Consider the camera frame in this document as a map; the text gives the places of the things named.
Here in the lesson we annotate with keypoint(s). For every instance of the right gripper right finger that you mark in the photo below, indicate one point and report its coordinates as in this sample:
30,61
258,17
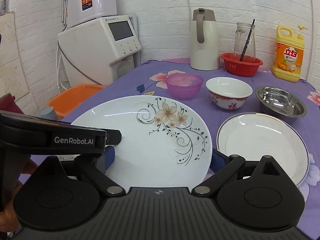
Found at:
225,169

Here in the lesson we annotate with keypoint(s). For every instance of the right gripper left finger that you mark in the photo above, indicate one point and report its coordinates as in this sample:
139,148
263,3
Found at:
91,168

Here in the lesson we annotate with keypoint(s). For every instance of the white blue-rimmed plate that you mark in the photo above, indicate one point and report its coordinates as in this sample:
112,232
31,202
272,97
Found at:
253,135

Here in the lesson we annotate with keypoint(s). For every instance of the white floral plate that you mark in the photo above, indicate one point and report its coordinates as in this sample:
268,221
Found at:
164,142

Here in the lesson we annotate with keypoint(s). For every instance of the white red ceramic bowl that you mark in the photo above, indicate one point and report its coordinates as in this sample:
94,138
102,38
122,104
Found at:
228,93

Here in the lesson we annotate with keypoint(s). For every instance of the stainless steel bowl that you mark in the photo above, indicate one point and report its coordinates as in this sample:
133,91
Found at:
280,103

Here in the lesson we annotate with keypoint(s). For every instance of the purple plastic bowl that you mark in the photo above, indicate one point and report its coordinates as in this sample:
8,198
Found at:
184,85

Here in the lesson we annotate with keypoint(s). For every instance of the person's left hand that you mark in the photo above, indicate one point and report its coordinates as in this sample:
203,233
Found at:
9,221

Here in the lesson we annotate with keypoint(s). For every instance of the grey cylinder bottle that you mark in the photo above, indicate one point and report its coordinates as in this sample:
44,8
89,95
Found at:
49,113

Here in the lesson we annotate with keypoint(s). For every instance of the orange plastic basin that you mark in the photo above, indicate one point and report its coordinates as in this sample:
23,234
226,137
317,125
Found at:
67,101

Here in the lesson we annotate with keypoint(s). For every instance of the beige tile board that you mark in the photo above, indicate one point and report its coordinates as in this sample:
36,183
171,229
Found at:
12,78

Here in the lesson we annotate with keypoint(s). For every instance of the purple floral tablecloth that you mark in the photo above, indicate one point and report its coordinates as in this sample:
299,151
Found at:
138,81

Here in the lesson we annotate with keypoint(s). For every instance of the red plastic basket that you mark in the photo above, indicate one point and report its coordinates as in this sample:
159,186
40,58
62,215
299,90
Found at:
246,68

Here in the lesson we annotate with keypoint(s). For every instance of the white water dispenser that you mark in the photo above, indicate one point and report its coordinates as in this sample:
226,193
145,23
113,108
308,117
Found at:
100,51

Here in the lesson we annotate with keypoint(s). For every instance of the yellow detergent bottle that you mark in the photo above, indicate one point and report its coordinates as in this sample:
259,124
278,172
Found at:
289,53

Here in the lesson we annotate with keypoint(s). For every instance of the white thermos jug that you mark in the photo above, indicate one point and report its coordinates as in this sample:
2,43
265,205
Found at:
204,40

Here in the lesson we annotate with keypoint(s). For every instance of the glass jar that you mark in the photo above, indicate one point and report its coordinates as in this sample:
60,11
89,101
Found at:
242,30

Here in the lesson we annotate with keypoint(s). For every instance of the black stick in jar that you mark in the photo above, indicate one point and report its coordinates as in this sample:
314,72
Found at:
247,40

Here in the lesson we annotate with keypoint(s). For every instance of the white water purifier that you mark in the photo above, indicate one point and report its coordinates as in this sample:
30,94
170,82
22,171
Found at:
76,12

